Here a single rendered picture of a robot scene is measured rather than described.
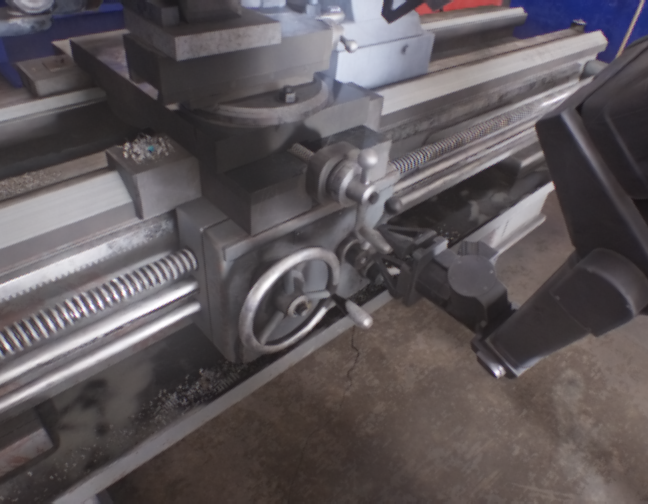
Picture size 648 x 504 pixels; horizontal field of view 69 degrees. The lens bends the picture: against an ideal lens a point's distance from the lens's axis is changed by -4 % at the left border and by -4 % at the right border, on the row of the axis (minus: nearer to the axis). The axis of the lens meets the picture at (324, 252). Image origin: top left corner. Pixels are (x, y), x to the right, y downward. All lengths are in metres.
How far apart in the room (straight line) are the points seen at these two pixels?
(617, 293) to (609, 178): 0.06
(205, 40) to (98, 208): 0.29
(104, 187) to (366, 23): 0.66
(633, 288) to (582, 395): 1.52
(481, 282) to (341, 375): 1.01
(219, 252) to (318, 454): 0.82
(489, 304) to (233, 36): 0.48
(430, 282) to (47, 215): 0.54
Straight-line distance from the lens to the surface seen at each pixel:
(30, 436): 0.99
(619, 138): 0.25
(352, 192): 0.72
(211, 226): 0.76
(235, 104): 0.77
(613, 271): 0.28
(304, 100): 0.79
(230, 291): 0.78
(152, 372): 1.08
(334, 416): 1.48
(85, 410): 1.06
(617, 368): 1.95
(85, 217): 0.77
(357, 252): 0.90
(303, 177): 0.75
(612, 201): 0.26
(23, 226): 0.77
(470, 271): 0.61
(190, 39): 0.69
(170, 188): 0.79
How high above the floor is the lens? 1.25
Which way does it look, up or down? 40 degrees down
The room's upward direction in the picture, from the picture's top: 6 degrees clockwise
